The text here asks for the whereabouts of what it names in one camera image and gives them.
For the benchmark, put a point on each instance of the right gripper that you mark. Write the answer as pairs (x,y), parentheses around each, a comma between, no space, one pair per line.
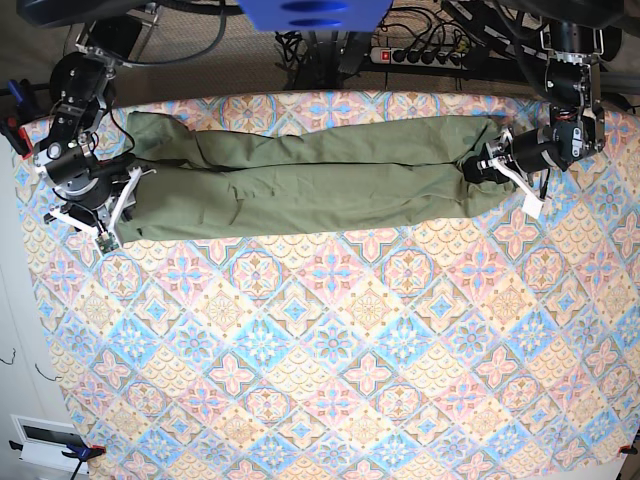
(94,199)

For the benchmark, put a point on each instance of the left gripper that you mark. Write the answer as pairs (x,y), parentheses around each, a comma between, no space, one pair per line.
(514,158)

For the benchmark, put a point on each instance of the green t-shirt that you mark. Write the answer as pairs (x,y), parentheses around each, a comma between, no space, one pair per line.
(220,184)

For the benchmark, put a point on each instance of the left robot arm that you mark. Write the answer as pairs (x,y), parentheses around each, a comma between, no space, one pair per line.
(560,60)

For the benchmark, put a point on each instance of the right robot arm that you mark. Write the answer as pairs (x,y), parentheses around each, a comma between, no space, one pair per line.
(84,93)

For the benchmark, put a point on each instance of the white power strip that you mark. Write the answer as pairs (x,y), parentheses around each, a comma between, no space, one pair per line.
(437,57)

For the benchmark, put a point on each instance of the blue orange clamp top left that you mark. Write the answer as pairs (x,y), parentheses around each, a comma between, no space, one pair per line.
(25,109)

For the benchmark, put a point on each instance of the blue orange clamp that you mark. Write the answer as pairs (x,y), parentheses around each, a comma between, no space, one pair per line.
(25,109)
(82,452)

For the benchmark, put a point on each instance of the patterned tablecloth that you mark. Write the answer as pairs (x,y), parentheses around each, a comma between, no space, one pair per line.
(498,347)

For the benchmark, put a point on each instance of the blue orange clamp bottom left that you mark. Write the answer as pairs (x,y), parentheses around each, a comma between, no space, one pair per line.
(82,452)

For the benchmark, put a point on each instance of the orange clamp bottom right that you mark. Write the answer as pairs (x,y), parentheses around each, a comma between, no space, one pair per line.
(628,450)

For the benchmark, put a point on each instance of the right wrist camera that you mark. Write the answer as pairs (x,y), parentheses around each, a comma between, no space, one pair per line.
(107,242)

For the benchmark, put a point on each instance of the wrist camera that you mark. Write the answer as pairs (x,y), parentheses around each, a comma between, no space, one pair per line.
(533,206)
(107,242)

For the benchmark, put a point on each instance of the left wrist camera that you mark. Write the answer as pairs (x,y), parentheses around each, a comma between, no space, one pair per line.
(533,206)

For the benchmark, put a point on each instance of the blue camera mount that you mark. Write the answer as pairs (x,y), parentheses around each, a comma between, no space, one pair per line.
(315,15)

